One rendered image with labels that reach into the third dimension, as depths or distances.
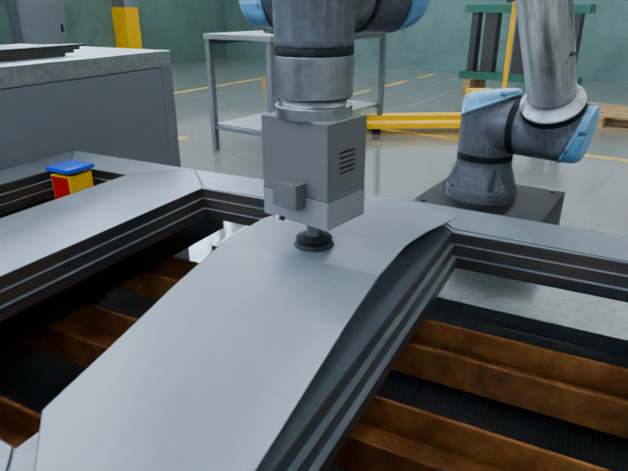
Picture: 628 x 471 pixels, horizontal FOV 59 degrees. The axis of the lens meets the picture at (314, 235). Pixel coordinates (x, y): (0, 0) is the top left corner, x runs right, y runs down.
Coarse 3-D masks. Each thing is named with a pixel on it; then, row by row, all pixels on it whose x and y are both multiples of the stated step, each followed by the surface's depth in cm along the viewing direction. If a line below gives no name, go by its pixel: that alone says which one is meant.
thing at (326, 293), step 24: (216, 264) 56; (240, 264) 56; (264, 264) 55; (288, 264) 55; (312, 264) 55; (216, 288) 52; (240, 288) 52; (264, 288) 52; (288, 288) 52; (312, 288) 51; (336, 288) 51; (360, 288) 51; (288, 312) 49; (312, 312) 48; (336, 312) 48
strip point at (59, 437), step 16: (48, 416) 41; (48, 432) 40; (64, 432) 40; (80, 432) 40; (96, 432) 40; (48, 448) 39; (64, 448) 39; (80, 448) 39; (96, 448) 39; (112, 448) 38; (128, 448) 38; (48, 464) 38; (64, 464) 38; (80, 464) 37; (96, 464) 37; (112, 464) 37; (128, 464) 37; (144, 464) 37; (160, 464) 37
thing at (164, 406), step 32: (128, 352) 46; (96, 384) 44; (128, 384) 43; (160, 384) 43; (192, 384) 43; (224, 384) 42; (64, 416) 41; (96, 416) 41; (128, 416) 41; (160, 416) 40; (192, 416) 40; (224, 416) 40; (256, 416) 40; (288, 416) 39; (160, 448) 38; (192, 448) 38; (224, 448) 38; (256, 448) 37
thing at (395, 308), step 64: (0, 192) 100; (64, 256) 74; (128, 256) 82; (448, 256) 76; (512, 256) 75; (576, 256) 72; (0, 320) 65; (384, 320) 57; (320, 384) 47; (320, 448) 44
